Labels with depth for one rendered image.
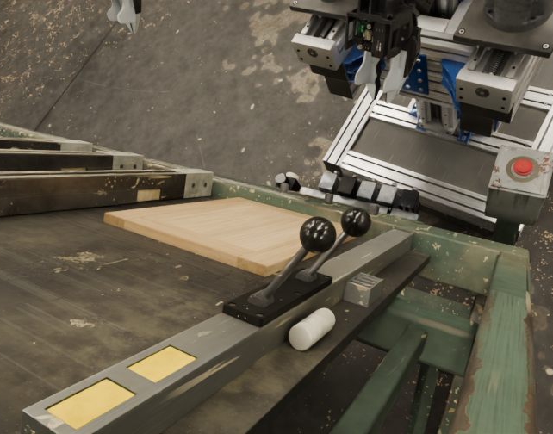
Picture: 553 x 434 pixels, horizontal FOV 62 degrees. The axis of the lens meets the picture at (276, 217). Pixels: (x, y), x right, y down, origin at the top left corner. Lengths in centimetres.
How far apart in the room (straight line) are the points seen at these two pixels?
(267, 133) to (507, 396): 224
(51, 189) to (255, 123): 178
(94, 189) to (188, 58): 224
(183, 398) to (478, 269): 86
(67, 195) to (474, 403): 83
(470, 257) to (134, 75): 270
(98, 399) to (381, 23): 55
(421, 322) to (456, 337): 6
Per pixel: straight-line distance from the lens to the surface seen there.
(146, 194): 118
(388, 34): 69
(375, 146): 210
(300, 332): 53
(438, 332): 83
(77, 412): 35
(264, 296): 51
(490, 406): 44
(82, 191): 105
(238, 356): 46
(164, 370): 39
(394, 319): 84
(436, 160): 204
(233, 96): 283
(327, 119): 251
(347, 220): 57
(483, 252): 114
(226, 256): 78
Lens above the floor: 197
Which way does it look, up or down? 59 degrees down
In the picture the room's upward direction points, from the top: 39 degrees counter-clockwise
